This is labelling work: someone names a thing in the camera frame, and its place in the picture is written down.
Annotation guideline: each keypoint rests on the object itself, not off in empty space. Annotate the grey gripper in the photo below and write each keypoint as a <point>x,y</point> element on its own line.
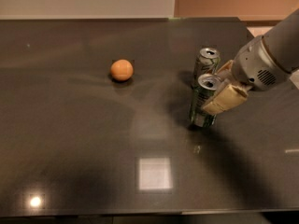
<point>256,62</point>

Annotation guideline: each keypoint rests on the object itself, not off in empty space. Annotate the green soda can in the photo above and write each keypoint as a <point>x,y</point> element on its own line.
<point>203,90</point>

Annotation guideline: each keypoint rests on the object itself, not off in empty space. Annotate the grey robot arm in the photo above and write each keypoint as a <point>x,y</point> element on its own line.
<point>286,32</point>

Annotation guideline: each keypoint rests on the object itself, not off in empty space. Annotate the white 7up can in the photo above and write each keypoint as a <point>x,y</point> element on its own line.
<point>206,61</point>

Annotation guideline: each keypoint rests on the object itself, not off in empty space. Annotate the orange round fruit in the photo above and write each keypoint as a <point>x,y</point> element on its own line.
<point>121,70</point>

